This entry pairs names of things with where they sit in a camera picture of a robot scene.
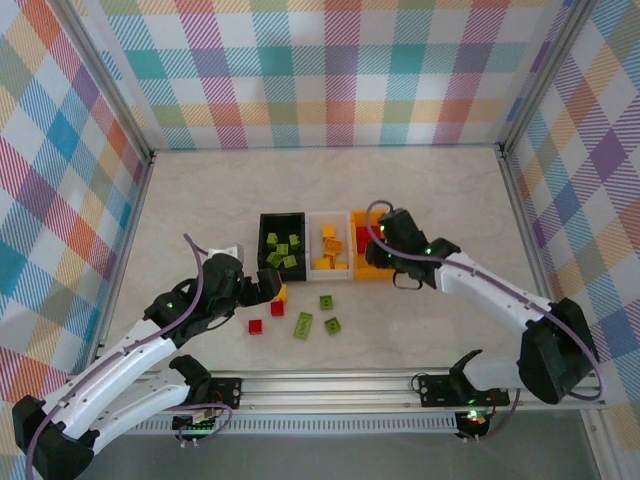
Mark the orange plastic bin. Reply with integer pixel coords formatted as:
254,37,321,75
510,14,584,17
349,209,396,280

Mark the left controller board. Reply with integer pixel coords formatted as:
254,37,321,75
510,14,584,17
172,410,222,434

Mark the slotted grey cable duct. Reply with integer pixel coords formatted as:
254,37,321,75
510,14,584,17
144,413,460,436

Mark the aluminium table edge rail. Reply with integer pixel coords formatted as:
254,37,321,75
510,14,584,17
497,144,576,371
84,149,157,376

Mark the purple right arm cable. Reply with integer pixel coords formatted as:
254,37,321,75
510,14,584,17
366,199,606,445

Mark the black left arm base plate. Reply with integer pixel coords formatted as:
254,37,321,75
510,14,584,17
207,377,245,407

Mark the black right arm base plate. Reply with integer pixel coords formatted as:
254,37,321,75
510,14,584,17
416,373,512,408

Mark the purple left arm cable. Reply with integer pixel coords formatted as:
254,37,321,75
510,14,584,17
24,233,235,480

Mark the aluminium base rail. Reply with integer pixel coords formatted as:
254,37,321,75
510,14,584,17
67,366,610,414

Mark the black plastic bin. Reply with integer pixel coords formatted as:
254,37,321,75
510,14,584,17
255,211,308,282

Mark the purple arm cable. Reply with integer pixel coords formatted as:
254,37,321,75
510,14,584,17
366,199,606,445
24,233,235,480

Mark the aluminium frame post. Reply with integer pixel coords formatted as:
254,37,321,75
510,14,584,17
499,0,609,156
52,0,156,166

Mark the white plastic bin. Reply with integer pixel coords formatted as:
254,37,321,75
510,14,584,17
304,211,354,281

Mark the black looped right gripper cable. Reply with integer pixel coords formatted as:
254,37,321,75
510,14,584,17
392,271,425,293

